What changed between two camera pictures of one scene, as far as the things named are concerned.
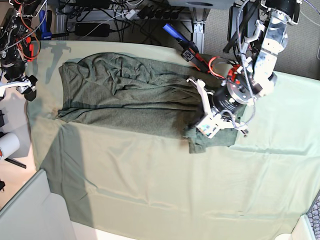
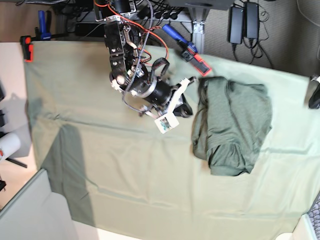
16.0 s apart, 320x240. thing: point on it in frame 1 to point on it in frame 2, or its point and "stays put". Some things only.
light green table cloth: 116,185 stays put
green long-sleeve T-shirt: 158,95 to 231,121
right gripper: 223,107 to 314,101
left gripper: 23,84 to 163,93
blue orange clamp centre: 190,50 stays put
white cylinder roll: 9,144 stays put
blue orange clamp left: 45,31 stays put
